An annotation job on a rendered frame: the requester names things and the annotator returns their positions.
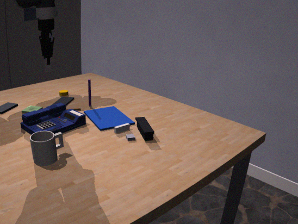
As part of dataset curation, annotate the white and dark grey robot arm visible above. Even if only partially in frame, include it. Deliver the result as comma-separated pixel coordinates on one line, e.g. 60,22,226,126
14,0,58,20

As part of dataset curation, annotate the yellow short cylinder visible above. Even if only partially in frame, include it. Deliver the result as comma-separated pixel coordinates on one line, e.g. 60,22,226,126
59,90,69,96

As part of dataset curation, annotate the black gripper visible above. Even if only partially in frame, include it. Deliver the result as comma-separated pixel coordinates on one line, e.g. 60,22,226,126
38,18,54,72

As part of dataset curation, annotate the dark grey mug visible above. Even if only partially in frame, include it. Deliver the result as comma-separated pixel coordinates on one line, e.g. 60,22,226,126
30,131,64,166

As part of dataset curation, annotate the green sticky note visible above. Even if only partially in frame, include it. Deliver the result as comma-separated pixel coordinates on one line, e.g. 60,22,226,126
22,105,43,113

